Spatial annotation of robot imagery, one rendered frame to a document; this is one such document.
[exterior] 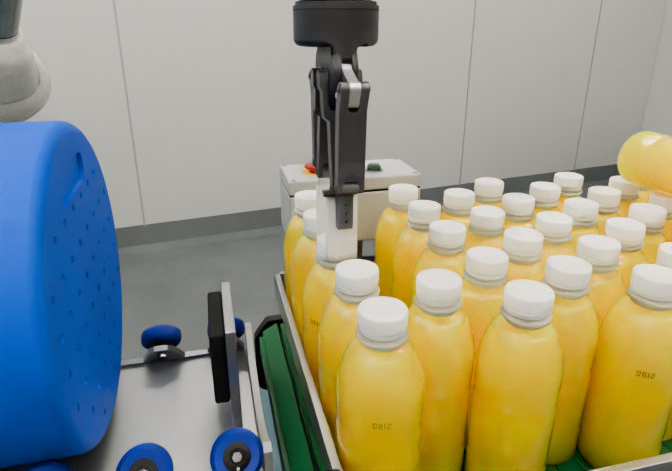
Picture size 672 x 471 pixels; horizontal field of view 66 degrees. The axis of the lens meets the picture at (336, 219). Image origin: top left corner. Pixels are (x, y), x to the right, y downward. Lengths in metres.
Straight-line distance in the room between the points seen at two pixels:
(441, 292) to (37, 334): 0.29
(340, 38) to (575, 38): 4.18
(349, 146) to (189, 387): 0.34
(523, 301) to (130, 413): 0.41
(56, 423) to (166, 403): 0.21
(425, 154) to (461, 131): 0.33
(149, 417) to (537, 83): 4.05
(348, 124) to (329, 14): 0.09
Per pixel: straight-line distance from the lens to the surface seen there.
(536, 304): 0.44
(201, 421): 0.59
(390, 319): 0.39
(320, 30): 0.45
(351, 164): 0.45
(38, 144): 0.44
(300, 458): 0.58
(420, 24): 3.75
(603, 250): 0.57
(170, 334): 0.64
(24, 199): 0.40
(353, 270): 0.46
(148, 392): 0.64
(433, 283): 0.45
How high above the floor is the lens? 1.31
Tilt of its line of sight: 21 degrees down
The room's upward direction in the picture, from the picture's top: straight up
